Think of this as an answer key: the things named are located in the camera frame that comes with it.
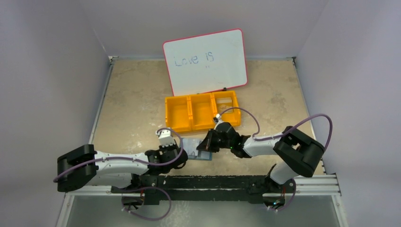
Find pink framed whiteboard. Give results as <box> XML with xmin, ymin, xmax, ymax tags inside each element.
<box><xmin>163</xmin><ymin>28</ymin><xmax>248</xmax><ymax>96</ymax></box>

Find yellow right bin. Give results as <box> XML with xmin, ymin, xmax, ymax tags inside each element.
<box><xmin>212</xmin><ymin>91</ymin><xmax>241</xmax><ymax>126</ymax></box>

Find cards in right bin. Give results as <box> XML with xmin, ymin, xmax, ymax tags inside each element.
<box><xmin>216</xmin><ymin>97</ymin><xmax>234</xmax><ymax>114</ymax></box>

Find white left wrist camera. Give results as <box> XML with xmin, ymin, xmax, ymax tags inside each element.
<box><xmin>156</xmin><ymin>130</ymin><xmax>176</xmax><ymax>147</ymax></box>

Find yellow left bin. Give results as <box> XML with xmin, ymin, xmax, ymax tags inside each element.
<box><xmin>165</xmin><ymin>96</ymin><xmax>192</xmax><ymax>132</ymax></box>

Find yellow middle bin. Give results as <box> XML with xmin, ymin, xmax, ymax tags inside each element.
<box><xmin>189</xmin><ymin>93</ymin><xmax>215</xmax><ymax>131</ymax></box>

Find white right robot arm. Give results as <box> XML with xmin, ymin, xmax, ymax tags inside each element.
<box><xmin>196</xmin><ymin>122</ymin><xmax>325</xmax><ymax>185</ymax></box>

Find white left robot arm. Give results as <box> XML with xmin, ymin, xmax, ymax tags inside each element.
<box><xmin>54</xmin><ymin>143</ymin><xmax>188</xmax><ymax>192</ymax></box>

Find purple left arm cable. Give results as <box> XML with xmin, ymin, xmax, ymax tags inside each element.
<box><xmin>53</xmin><ymin>127</ymin><xmax>185</xmax><ymax>183</ymax></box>

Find blue leather card holder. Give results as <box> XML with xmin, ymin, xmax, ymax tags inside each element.
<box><xmin>183</xmin><ymin>138</ymin><xmax>212</xmax><ymax>161</ymax></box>

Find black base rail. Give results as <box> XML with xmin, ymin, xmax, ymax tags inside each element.
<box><xmin>111</xmin><ymin>175</ymin><xmax>296</xmax><ymax>207</ymax></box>

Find yellow bin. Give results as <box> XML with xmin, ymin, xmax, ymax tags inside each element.
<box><xmin>212</xmin><ymin>91</ymin><xmax>241</xmax><ymax>126</ymax></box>
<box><xmin>165</xmin><ymin>96</ymin><xmax>192</xmax><ymax>132</ymax></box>
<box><xmin>189</xmin><ymin>93</ymin><xmax>215</xmax><ymax>131</ymax></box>

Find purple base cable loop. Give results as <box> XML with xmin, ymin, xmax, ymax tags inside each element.
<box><xmin>121</xmin><ymin>186</ymin><xmax>172</xmax><ymax>221</ymax></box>

